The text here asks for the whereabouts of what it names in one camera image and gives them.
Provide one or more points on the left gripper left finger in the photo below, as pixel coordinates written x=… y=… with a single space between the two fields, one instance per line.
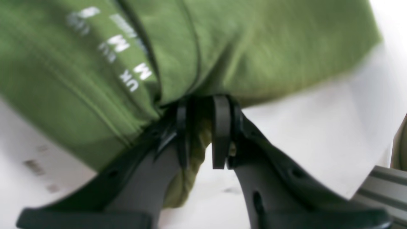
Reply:
x=129 y=193

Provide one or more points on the olive green t-shirt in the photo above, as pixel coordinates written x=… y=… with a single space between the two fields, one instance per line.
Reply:
x=82 y=79

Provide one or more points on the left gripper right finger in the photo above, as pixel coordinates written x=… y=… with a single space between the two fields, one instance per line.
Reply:
x=279 y=193

